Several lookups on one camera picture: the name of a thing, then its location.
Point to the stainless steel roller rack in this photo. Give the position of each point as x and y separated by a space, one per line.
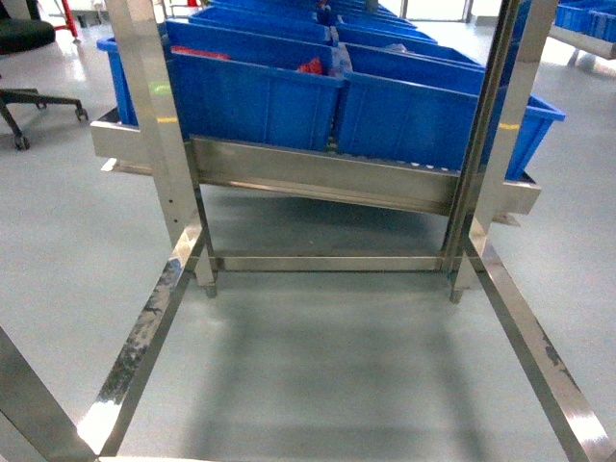
41 428

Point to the blue plastic bin centre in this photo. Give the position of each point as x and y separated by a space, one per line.
406 108

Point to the blue plastic bin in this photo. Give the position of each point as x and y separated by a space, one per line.
406 108
241 86
537 121

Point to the blue plastic bin left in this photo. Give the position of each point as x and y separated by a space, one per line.
241 86

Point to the blue plastic bin right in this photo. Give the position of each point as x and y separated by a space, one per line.
537 121

